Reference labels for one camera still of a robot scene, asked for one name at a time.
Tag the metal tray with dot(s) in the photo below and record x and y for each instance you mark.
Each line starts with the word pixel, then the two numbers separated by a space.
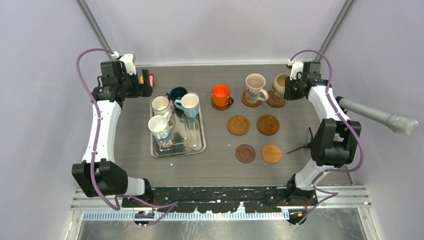
pixel 187 136

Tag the black microphone tripod stand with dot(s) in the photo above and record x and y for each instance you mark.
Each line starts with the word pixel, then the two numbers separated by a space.
pixel 301 147

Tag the orange translucent cup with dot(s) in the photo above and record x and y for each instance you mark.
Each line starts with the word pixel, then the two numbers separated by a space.
pixel 221 95

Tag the colourful block puzzle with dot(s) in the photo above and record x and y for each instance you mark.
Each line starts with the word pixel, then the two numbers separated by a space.
pixel 150 78

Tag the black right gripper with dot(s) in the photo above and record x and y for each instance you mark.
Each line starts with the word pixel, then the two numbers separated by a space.
pixel 289 94

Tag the light blue mug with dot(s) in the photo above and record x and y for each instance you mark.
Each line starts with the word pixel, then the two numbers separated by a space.
pixel 189 104

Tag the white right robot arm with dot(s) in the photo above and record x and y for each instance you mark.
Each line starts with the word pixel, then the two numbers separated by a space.
pixel 324 103

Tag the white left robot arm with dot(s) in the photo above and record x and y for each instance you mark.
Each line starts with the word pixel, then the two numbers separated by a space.
pixel 98 169

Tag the ringed wooden coaster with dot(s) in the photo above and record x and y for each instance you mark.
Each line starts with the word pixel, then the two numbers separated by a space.
pixel 268 125
pixel 274 100
pixel 219 108
pixel 245 102
pixel 238 125

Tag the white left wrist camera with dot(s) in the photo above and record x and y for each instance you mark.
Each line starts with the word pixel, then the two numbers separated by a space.
pixel 128 60

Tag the cream mug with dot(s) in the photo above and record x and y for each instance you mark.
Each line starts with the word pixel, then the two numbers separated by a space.
pixel 279 85

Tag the white mug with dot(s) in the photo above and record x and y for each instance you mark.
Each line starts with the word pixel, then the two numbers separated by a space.
pixel 161 105

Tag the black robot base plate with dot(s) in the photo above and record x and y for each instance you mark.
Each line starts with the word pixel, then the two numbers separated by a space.
pixel 218 199

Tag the beige tall mug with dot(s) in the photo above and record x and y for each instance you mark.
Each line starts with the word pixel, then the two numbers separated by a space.
pixel 255 91

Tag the grey microphone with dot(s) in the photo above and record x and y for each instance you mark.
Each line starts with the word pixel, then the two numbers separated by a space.
pixel 401 124

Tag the dark green mug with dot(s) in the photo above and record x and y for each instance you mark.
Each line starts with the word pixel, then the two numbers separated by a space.
pixel 177 93

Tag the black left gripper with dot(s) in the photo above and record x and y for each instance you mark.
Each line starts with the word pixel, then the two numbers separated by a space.
pixel 144 90

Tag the light wooden coaster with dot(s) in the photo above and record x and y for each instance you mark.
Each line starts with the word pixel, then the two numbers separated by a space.
pixel 271 153

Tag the dark walnut coaster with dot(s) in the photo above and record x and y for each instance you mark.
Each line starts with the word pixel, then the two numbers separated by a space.
pixel 245 153

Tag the small white cup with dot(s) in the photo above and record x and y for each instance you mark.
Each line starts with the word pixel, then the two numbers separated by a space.
pixel 159 126

